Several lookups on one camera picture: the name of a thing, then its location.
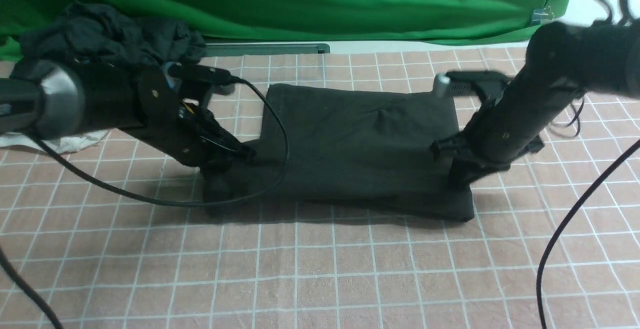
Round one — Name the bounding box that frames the dark gray long-sleeve shirt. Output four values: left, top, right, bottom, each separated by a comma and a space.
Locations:
201, 83, 475, 223

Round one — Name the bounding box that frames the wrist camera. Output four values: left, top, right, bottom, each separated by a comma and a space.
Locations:
432, 70, 512, 104
167, 62, 236, 95

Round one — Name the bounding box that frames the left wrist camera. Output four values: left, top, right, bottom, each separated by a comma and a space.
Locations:
167, 62, 236, 95

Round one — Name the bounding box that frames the metal binder clip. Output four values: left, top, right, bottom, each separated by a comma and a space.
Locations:
529, 6, 555, 27

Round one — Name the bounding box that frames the crumpled black garment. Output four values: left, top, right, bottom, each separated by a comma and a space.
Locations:
18, 2, 206, 69

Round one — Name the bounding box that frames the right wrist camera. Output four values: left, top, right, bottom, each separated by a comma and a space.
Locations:
432, 70, 512, 104

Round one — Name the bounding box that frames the crumpled blue garment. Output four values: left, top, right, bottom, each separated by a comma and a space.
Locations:
161, 62, 176, 90

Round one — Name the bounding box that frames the crumpled white garment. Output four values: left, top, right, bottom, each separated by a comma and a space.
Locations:
0, 130, 110, 154

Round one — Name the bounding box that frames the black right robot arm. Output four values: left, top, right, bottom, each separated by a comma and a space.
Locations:
430, 20, 640, 187

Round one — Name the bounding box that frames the pink checkered tablecloth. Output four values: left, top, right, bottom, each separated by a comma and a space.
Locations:
0, 47, 640, 329

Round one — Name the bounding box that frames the black left camera cable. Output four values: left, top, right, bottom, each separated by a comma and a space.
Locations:
0, 76, 291, 329

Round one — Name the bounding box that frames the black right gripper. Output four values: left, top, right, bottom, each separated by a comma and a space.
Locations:
430, 106, 544, 187

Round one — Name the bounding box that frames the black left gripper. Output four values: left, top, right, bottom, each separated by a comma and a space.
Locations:
137, 68, 256, 167

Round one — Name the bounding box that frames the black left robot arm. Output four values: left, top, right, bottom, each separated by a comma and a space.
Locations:
0, 59, 255, 167

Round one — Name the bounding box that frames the green backdrop cloth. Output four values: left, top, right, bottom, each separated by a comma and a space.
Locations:
1, 0, 569, 60

